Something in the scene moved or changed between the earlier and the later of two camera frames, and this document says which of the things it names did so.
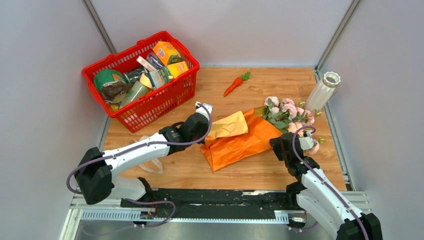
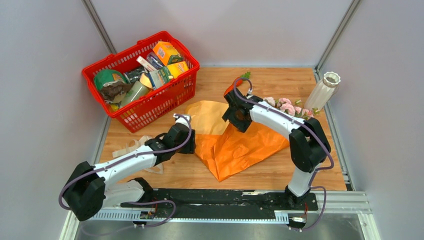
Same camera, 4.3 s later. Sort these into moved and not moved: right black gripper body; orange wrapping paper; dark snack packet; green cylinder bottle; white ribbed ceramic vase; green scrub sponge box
Moved: right black gripper body; orange wrapping paper
Not moved: dark snack packet; white ribbed ceramic vase; green scrub sponge box; green cylinder bottle
